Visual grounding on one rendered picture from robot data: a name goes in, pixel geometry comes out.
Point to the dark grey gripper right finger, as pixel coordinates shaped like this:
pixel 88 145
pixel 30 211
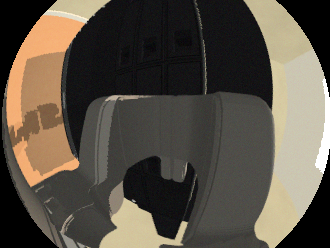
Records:
pixel 229 139

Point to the black server rack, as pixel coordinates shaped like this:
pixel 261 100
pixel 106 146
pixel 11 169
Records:
pixel 156 34

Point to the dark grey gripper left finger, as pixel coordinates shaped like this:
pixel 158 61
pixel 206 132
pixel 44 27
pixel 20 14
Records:
pixel 118 132

